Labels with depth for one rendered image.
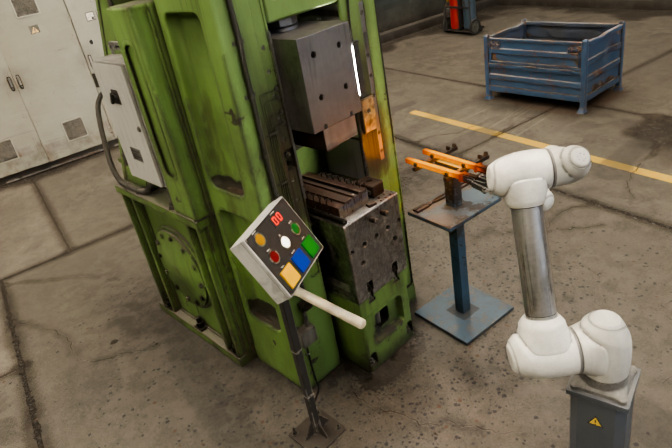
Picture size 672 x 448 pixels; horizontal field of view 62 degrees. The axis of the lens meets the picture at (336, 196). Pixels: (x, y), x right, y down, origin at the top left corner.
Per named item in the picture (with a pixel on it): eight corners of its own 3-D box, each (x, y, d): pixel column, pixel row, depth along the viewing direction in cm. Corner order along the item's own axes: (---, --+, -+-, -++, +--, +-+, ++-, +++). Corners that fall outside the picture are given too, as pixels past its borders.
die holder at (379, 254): (407, 266, 297) (397, 192, 277) (359, 305, 275) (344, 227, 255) (333, 238, 335) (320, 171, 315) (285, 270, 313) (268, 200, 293)
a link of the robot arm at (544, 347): (586, 383, 182) (518, 392, 184) (568, 363, 198) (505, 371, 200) (556, 147, 175) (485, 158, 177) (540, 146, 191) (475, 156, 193)
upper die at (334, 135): (358, 134, 257) (354, 114, 253) (327, 150, 245) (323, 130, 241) (297, 122, 285) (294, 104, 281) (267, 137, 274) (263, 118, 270)
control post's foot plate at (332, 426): (349, 428, 269) (346, 414, 265) (315, 460, 256) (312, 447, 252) (318, 407, 284) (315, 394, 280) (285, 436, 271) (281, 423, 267)
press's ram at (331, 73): (374, 104, 260) (361, 15, 242) (314, 134, 238) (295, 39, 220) (313, 95, 289) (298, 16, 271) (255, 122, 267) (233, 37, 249)
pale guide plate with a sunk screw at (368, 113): (378, 127, 284) (373, 95, 276) (366, 134, 279) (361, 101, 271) (374, 127, 285) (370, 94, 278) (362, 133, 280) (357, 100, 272)
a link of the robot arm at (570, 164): (576, 149, 193) (536, 155, 194) (595, 133, 175) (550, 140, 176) (585, 186, 190) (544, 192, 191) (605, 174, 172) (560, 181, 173)
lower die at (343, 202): (369, 202, 273) (366, 186, 269) (340, 220, 261) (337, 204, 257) (311, 184, 301) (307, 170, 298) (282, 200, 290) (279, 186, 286)
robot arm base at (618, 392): (640, 362, 199) (641, 350, 197) (626, 407, 184) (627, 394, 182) (585, 347, 210) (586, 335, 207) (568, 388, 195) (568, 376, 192)
